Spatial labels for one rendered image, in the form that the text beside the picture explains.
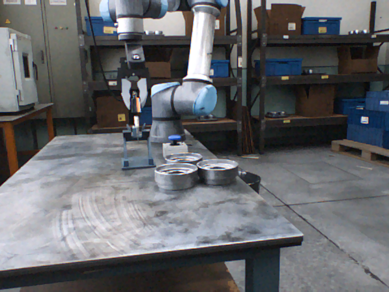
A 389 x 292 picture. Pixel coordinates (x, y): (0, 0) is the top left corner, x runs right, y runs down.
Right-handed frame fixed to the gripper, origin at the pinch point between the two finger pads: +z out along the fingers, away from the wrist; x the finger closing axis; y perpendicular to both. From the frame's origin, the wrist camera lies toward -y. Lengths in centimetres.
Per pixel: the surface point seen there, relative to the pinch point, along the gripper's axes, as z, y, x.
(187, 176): 14.5, -29.0, -10.0
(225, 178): 15.9, -28.1, -19.2
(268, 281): 28, -54, -20
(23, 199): 17.6, -25.3, 26.9
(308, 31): -55, 330, -234
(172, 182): 15.6, -29.1, -6.5
